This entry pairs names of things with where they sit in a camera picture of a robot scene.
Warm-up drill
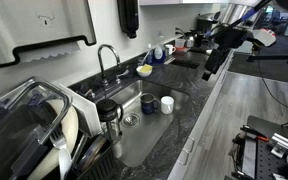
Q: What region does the black wall soap dispenser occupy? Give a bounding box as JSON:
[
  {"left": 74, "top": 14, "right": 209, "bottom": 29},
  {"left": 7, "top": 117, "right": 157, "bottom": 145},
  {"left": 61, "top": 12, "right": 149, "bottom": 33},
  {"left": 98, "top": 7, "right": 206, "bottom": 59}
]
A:
[{"left": 116, "top": 0, "right": 140, "bottom": 40}]

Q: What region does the steel paper towel dispenser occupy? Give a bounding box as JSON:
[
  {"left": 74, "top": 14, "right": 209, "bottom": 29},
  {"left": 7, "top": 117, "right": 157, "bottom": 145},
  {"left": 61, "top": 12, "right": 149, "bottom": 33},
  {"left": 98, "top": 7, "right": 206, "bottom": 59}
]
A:
[{"left": 0, "top": 0, "right": 98, "bottom": 70}]

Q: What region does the round metal drain strainer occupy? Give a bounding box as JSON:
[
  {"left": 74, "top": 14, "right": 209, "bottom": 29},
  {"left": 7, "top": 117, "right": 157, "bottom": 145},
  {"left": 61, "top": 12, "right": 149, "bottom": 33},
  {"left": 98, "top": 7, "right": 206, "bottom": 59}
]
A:
[{"left": 121, "top": 112, "right": 141, "bottom": 129}]

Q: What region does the stainless steel sink basin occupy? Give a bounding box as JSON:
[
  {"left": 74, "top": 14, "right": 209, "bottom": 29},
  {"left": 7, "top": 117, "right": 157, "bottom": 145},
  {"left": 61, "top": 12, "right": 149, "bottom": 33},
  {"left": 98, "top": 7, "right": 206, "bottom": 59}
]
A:
[{"left": 107, "top": 78, "right": 190, "bottom": 168}]

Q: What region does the chrome tap lever handle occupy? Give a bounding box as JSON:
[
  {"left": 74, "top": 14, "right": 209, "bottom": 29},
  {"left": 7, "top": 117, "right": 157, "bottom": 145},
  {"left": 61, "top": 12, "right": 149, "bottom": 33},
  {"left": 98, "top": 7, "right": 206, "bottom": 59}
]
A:
[{"left": 115, "top": 68, "right": 131, "bottom": 85}]

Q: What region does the black coffee maker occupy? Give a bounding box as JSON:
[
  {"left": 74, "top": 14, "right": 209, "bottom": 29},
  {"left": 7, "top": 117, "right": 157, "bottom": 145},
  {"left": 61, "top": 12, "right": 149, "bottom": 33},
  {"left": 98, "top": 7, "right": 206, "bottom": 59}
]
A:
[{"left": 195, "top": 12, "right": 219, "bottom": 35}]

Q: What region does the silver fork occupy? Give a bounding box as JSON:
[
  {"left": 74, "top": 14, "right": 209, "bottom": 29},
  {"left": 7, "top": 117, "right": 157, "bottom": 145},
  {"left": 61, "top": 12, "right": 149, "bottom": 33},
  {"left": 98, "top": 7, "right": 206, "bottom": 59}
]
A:
[{"left": 49, "top": 124, "right": 69, "bottom": 152}]

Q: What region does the blue bottle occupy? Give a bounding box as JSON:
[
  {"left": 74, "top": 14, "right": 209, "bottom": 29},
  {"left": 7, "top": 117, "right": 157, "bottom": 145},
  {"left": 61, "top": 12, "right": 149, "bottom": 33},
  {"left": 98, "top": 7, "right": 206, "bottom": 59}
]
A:
[{"left": 145, "top": 43, "right": 155, "bottom": 66}]

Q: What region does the black counter mat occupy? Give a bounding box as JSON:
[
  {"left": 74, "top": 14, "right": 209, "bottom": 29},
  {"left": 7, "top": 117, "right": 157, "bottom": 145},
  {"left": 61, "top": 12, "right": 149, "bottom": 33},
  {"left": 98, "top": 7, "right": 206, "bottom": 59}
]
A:
[{"left": 170, "top": 58, "right": 201, "bottom": 70}]

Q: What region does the navy blue mug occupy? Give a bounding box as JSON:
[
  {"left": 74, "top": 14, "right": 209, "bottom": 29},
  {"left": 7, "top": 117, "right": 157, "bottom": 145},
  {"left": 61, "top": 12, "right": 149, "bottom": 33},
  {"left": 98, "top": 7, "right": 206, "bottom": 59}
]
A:
[{"left": 140, "top": 93, "right": 160, "bottom": 116}]

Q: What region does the black cable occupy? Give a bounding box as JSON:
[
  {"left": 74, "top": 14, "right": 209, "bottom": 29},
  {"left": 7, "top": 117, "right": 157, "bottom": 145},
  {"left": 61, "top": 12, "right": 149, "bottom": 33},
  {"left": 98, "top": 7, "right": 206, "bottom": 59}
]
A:
[{"left": 256, "top": 49, "right": 288, "bottom": 134}]

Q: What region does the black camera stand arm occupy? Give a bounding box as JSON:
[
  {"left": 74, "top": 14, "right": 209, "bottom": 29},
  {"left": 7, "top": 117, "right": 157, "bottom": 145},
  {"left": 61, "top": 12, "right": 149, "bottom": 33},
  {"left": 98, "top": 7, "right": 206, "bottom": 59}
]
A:
[{"left": 246, "top": 43, "right": 288, "bottom": 67}]

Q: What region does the yellow sponge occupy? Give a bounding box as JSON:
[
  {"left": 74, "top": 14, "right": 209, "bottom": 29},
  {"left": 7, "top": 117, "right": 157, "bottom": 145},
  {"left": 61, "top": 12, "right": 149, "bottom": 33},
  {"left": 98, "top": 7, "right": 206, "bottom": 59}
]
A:
[{"left": 139, "top": 63, "right": 154, "bottom": 74}]

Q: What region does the grey cabinet drawer handle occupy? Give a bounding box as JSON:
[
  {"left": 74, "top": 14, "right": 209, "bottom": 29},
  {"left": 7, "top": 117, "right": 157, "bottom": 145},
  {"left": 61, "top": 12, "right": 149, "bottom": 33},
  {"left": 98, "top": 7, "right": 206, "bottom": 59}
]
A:
[
  {"left": 183, "top": 136, "right": 196, "bottom": 154},
  {"left": 176, "top": 149, "right": 190, "bottom": 166}
]

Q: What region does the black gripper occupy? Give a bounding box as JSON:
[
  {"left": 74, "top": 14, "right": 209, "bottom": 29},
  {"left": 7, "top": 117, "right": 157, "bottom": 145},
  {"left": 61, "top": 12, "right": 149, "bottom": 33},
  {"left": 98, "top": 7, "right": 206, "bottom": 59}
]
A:
[{"left": 201, "top": 47, "right": 234, "bottom": 82}]

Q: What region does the white cutting board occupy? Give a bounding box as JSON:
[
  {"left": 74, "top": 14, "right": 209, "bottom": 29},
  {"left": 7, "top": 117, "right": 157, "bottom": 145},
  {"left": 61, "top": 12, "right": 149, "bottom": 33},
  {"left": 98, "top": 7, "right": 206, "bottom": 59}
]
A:
[{"left": 58, "top": 82, "right": 103, "bottom": 138}]

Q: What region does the clear dish soap bottle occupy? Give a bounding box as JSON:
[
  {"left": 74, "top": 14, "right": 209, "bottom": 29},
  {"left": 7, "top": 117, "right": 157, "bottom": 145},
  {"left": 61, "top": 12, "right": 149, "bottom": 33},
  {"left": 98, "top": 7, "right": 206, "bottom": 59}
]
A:
[{"left": 153, "top": 31, "right": 165, "bottom": 62}]

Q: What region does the black perforated robot table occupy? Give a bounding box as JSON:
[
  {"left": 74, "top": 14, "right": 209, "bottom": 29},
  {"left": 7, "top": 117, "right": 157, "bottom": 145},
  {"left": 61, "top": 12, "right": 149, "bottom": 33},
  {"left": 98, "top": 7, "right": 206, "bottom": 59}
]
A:
[{"left": 223, "top": 114, "right": 288, "bottom": 180}]

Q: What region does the white paper towel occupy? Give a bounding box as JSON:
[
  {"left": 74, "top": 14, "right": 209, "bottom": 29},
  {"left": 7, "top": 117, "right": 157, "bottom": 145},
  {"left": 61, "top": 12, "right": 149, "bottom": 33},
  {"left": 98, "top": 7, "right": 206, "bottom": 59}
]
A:
[{"left": 18, "top": 41, "right": 82, "bottom": 65}]

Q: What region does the white red wrist camera box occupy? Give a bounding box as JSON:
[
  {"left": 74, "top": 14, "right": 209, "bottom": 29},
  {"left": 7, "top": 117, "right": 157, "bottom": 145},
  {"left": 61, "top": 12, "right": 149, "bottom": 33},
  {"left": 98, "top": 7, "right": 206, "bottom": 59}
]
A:
[{"left": 251, "top": 27, "right": 278, "bottom": 48}]

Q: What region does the black dish drying rack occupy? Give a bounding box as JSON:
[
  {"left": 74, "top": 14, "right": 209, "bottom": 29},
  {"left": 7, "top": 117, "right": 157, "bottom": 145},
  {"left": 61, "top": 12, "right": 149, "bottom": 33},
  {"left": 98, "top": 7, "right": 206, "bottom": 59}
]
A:
[{"left": 0, "top": 109, "right": 119, "bottom": 180}]

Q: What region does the chrome sink faucet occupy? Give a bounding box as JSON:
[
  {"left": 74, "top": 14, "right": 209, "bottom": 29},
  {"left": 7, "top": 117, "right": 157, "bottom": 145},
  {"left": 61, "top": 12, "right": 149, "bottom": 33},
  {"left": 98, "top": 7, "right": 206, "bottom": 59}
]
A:
[{"left": 96, "top": 43, "right": 122, "bottom": 88}]

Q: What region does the clear measuring cup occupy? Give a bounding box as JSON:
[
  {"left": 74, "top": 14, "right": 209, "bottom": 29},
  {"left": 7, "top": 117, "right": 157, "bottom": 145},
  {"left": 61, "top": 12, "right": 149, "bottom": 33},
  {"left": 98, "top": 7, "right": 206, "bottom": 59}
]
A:
[{"left": 174, "top": 37, "right": 187, "bottom": 50}]

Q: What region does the white plate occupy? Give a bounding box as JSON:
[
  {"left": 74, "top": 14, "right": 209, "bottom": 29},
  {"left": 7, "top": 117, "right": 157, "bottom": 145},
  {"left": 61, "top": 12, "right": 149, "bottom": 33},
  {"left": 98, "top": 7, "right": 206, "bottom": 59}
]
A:
[
  {"left": 26, "top": 99, "right": 80, "bottom": 180},
  {"left": 135, "top": 64, "right": 154, "bottom": 79}
]

